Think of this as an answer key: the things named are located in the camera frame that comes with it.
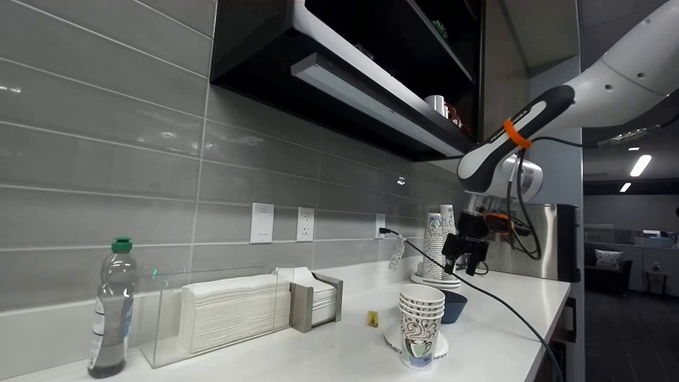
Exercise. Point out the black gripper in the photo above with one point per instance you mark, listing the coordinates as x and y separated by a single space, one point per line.
471 239

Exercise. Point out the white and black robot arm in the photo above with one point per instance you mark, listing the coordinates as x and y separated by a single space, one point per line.
635 75

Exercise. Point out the dark blue bowl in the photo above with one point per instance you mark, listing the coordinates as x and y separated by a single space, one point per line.
455 305

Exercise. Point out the tall stack of white cups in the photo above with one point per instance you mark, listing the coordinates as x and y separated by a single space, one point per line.
440 224

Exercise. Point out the stack of patterned paper cups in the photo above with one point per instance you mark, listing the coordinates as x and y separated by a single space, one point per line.
420 317

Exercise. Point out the stainless steel refrigerator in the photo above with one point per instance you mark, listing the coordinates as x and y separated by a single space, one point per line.
542 243

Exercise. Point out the grey napkin holder with napkins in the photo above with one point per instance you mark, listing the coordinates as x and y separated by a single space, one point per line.
315 298

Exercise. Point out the black upper cabinet shelf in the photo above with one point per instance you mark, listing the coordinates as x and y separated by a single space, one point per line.
402 75

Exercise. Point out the clear acrylic paper towel box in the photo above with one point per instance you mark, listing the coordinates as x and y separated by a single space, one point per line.
188 317

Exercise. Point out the dish soap bottle green cap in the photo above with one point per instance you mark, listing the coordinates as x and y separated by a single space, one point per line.
113 311

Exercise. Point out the white wall outlet with plug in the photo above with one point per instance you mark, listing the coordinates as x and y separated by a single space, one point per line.
381 224

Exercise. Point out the white double wall outlet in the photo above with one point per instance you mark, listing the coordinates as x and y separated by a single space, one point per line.
304 224

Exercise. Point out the white light switch plate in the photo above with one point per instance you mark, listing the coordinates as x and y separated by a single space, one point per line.
262 224

